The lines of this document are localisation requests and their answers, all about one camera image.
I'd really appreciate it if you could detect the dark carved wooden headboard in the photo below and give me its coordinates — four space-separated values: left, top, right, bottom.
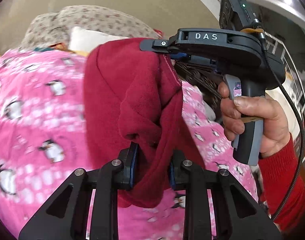
174 62 223 125

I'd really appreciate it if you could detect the floral grey quilt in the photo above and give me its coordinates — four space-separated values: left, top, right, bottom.
20 5 163 50

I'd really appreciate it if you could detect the pink penguin blanket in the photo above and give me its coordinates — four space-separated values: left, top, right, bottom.
0 50 258 239

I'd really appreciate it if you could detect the metal chair backrest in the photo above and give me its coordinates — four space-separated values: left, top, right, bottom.
265 33 305 140

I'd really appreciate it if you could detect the dark red fleece sweater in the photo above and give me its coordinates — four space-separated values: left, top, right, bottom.
83 38 204 208

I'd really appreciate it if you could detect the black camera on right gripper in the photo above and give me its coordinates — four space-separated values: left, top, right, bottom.
219 0 261 31

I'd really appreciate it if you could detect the person's right hand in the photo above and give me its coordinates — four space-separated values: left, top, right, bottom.
218 82 291 158

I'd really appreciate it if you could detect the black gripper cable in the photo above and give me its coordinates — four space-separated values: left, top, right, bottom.
257 31 305 222

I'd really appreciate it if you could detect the white pillow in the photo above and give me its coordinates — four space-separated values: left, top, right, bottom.
68 27 127 53

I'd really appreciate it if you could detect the red sleeve right forearm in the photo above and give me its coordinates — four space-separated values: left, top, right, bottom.
259 138 305 239

